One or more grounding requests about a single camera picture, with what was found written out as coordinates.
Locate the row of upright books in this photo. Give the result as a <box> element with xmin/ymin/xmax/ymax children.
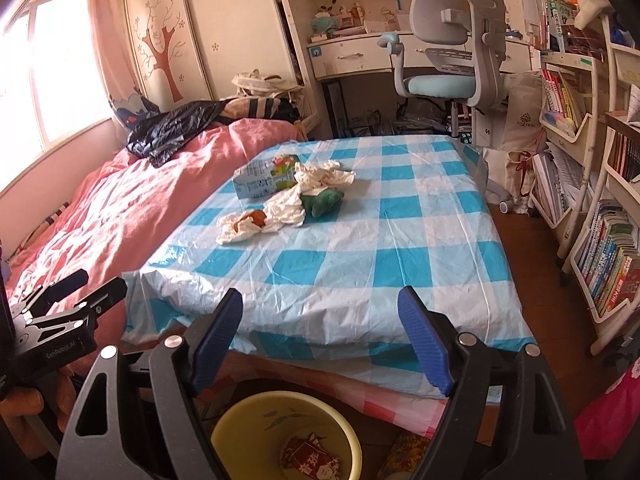
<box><xmin>535</xmin><ymin>0</ymin><xmax>581</xmax><ymax>53</ymax></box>

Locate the row of thin red books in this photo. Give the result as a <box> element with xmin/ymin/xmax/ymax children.
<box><xmin>540</xmin><ymin>67</ymin><xmax>586</xmax><ymax>128</ymax></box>

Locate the row of brown books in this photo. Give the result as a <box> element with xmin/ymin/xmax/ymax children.
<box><xmin>607</xmin><ymin>130</ymin><xmax>640</xmax><ymax>183</ymax></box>

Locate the striped bed sheet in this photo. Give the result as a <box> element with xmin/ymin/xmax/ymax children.
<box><xmin>27</xmin><ymin>201</ymin><xmax>71</xmax><ymax>236</ymax></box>

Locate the narrow white book rack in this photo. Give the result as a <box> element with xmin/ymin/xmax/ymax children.
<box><xmin>527</xmin><ymin>10</ymin><xmax>608</xmax><ymax>261</ymax></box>

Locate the pink duvet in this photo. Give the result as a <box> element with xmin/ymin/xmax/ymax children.
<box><xmin>0</xmin><ymin>117</ymin><xmax>301</xmax><ymax>361</ymax></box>

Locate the striped cloth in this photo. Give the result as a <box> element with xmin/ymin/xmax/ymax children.
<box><xmin>220</xmin><ymin>96</ymin><xmax>301</xmax><ymax>123</ymax></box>

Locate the green plush toy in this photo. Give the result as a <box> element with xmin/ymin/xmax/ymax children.
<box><xmin>300</xmin><ymin>187</ymin><xmax>346</xmax><ymax>218</ymax></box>

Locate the large white tissue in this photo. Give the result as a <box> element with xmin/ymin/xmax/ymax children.
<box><xmin>294</xmin><ymin>159</ymin><xmax>357</xmax><ymax>196</ymax></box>

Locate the pink bag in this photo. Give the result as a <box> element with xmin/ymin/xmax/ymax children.
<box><xmin>572</xmin><ymin>370</ymin><xmax>640</xmax><ymax>461</ymax></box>

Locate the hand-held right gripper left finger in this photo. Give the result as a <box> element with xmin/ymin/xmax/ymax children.
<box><xmin>56</xmin><ymin>287</ymin><xmax>244</xmax><ymax>480</ymax></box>

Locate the wide white book rack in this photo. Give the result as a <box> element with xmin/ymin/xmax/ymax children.
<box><xmin>565</xmin><ymin>40</ymin><xmax>640</xmax><ymax>356</ymax></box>

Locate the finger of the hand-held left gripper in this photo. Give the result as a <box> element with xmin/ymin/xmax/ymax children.
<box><xmin>15</xmin><ymin>276</ymin><xmax>129</xmax><ymax>341</ymax></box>
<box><xmin>7</xmin><ymin>269</ymin><xmax>90</xmax><ymax>311</ymax></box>

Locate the floral patterned fabric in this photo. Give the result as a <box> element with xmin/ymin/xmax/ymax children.
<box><xmin>377</xmin><ymin>432</ymin><xmax>431</xmax><ymax>480</ymax></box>

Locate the cream cloth bag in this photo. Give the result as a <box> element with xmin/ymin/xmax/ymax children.
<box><xmin>575</xmin><ymin>0</ymin><xmax>618</xmax><ymax>31</ymax></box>

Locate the blue milk carton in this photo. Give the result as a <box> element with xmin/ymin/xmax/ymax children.
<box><xmin>232</xmin><ymin>154</ymin><xmax>301</xmax><ymax>200</ymax></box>

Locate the dark plastic bag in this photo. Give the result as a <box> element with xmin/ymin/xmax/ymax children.
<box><xmin>395</xmin><ymin>97</ymin><xmax>451</xmax><ymax>133</ymax></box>

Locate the yellow plastic bin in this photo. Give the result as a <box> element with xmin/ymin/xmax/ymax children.
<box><xmin>210</xmin><ymin>391</ymin><xmax>363</xmax><ymax>480</ymax></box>

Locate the grey chair with blue seat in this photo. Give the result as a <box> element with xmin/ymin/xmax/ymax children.
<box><xmin>377</xmin><ymin>0</ymin><xmax>516</xmax><ymax>141</ymax></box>

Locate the pink curtain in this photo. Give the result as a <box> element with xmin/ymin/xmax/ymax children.
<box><xmin>85</xmin><ymin>0</ymin><xmax>161</xmax><ymax>128</ymax></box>

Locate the stack of white papers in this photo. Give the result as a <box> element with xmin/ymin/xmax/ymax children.
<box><xmin>532</xmin><ymin>142</ymin><xmax>586</xmax><ymax>226</ymax></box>

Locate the row of colourful paperback books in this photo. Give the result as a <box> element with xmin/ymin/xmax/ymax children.
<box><xmin>575</xmin><ymin>200</ymin><xmax>640</xmax><ymax>318</ymax></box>

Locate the white desk with hutch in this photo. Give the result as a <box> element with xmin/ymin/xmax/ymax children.
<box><xmin>272</xmin><ymin>0</ymin><xmax>541</xmax><ymax>136</ymax></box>

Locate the white canvas tote bag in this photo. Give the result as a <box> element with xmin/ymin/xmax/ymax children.
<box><xmin>231</xmin><ymin>70</ymin><xmax>306</xmax><ymax>101</ymax></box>

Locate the wardrobe with tree decal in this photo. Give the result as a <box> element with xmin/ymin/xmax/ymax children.
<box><xmin>120</xmin><ymin>0</ymin><xmax>301</xmax><ymax>111</ymax></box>

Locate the black puffer jacket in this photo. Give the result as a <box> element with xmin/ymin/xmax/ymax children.
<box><xmin>125</xmin><ymin>100</ymin><xmax>236</xmax><ymax>168</ymax></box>

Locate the small teal toy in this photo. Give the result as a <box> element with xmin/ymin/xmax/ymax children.
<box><xmin>310</xmin><ymin>14</ymin><xmax>343</xmax><ymax>36</ymax></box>

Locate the red snack wrapper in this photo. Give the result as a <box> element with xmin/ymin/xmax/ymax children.
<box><xmin>280</xmin><ymin>432</ymin><xmax>343</xmax><ymax>480</ymax></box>

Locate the window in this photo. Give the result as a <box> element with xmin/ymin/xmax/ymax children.
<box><xmin>0</xmin><ymin>0</ymin><xmax>113</xmax><ymax>161</ymax></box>

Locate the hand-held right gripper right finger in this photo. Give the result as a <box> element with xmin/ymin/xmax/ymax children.
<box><xmin>397</xmin><ymin>285</ymin><xmax>586</xmax><ymax>480</ymax></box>

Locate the person's left hand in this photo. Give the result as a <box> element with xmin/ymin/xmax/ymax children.
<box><xmin>0</xmin><ymin>366</ymin><xmax>78</xmax><ymax>461</ymax></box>

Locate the tote bag with red handles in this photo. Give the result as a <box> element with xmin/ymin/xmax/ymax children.
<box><xmin>507</xmin><ymin>150</ymin><xmax>538</xmax><ymax>211</ymax></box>

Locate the blue checked plastic tablecloth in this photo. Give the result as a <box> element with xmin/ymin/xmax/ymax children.
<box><xmin>122</xmin><ymin>132</ymin><xmax>538</xmax><ymax>401</ymax></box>

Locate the white paper bag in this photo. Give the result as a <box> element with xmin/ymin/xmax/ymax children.
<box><xmin>500</xmin><ymin>72</ymin><xmax>546</xmax><ymax>153</ymax></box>

